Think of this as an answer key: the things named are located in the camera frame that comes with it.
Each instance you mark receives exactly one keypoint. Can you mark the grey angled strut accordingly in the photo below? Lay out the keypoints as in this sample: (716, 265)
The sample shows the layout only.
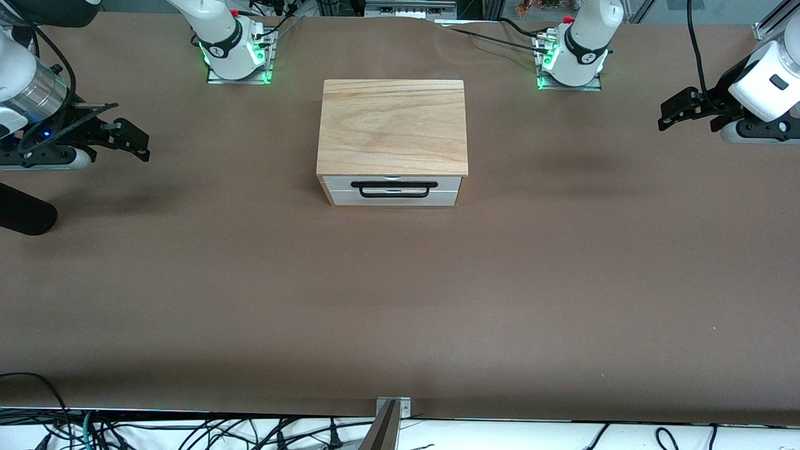
(381, 434)

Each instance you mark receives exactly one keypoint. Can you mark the aluminium frame profile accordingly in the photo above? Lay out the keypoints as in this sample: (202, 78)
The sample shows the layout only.
(775, 22)

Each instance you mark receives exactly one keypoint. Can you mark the small metal bracket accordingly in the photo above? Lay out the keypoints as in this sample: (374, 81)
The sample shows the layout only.
(405, 407)

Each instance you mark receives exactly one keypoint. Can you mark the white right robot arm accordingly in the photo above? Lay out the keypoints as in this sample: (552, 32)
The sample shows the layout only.
(19, 69)

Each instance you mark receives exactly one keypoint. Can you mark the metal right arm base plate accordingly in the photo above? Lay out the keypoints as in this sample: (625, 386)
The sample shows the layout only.
(265, 69)

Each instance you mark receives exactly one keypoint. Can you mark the brown table cover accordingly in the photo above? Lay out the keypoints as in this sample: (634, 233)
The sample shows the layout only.
(400, 312)

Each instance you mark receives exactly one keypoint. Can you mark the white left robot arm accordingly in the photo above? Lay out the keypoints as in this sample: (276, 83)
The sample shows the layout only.
(765, 81)

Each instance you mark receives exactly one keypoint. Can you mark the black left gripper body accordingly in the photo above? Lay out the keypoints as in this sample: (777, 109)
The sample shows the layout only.
(714, 102)

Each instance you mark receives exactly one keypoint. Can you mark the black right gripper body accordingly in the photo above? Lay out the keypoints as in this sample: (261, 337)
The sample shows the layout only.
(74, 129)

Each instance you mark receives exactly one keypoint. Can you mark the black cylinder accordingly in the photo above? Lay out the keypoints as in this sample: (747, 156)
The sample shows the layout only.
(25, 212)

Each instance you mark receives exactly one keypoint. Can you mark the wooden drawer cabinet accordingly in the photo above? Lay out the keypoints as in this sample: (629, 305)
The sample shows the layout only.
(392, 128)

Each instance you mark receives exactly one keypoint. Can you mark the grey power strip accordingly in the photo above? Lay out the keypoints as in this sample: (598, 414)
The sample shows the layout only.
(409, 9)

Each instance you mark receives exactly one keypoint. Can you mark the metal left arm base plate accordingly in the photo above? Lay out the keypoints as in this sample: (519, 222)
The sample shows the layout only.
(544, 81)

